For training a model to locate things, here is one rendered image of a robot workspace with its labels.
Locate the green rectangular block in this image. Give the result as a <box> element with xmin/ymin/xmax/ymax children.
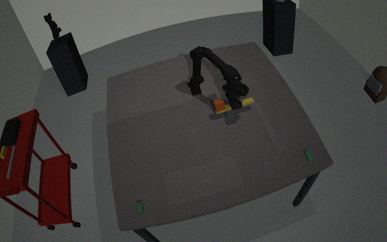
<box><xmin>136</xmin><ymin>202</ymin><xmax>144</xmax><ymax>214</ymax></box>
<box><xmin>304</xmin><ymin>150</ymin><xmax>313</xmax><ymax>162</ymax></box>

